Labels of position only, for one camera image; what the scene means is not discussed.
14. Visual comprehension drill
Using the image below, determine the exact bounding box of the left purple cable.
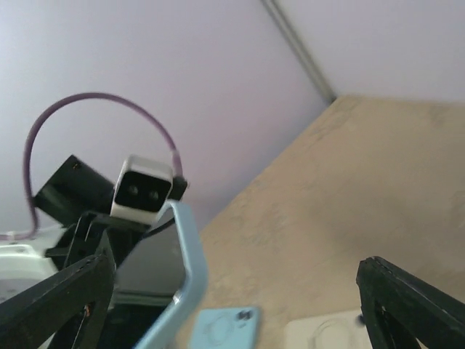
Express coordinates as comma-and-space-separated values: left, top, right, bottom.
0, 92, 182, 241

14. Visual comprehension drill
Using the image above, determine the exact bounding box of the light blue phone case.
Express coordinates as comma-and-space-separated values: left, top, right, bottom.
135, 200, 209, 348

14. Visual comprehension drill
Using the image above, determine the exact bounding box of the blue phone case on table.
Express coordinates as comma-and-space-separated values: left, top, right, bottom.
187, 306, 262, 349

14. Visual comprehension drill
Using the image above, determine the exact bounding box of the black smartphone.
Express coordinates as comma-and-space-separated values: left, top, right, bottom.
108, 225, 185, 308

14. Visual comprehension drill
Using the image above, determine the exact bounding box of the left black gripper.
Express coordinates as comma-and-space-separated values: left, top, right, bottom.
45, 211, 174, 270

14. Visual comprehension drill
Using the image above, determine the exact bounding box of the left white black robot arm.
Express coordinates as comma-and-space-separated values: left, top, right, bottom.
33, 155, 187, 270

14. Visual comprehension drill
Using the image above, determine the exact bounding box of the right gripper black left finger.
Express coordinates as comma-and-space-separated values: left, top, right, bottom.
0, 253, 117, 349

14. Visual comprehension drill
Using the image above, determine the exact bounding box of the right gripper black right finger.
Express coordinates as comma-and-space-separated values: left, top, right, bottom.
356, 256, 464, 348

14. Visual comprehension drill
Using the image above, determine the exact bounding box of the beige phone case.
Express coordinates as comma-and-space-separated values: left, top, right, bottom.
284, 310, 372, 349

